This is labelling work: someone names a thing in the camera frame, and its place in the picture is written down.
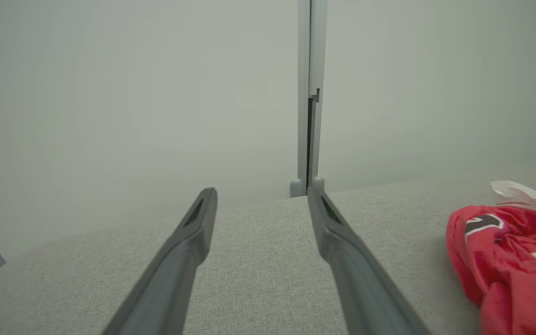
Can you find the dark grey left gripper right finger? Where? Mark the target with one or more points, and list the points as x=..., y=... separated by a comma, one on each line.
x=356, y=279

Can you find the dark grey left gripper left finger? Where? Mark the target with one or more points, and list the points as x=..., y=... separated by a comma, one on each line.
x=175, y=274

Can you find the red white printed jersey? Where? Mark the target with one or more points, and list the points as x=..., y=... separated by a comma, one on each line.
x=505, y=265

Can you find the grey metal partition post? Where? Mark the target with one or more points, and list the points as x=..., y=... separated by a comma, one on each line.
x=303, y=70

